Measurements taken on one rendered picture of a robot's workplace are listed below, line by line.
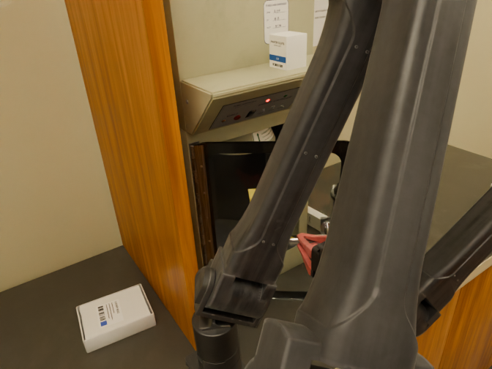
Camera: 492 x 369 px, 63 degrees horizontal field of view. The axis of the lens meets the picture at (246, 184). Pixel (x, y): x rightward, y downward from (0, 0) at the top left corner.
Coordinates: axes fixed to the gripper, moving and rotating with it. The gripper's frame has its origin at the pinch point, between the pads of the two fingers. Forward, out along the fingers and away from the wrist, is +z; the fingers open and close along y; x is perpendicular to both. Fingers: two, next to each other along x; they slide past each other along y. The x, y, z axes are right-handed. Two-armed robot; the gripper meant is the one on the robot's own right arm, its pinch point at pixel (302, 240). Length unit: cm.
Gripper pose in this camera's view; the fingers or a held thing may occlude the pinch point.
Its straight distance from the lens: 81.7
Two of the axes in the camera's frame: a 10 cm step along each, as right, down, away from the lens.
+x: -8.3, 3.0, -4.7
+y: -0.5, -8.8, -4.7
